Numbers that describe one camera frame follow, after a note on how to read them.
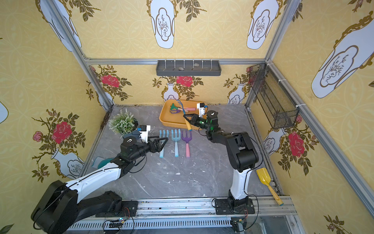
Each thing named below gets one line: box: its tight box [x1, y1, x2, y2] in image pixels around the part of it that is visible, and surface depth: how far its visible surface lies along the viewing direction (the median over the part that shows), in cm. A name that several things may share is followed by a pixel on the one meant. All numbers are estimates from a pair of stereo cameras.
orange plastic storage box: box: [158, 99, 203, 131], surface depth 118 cm
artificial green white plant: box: [108, 108, 135, 139], surface depth 90 cm
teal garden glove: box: [91, 156, 115, 170], surface depth 92 cm
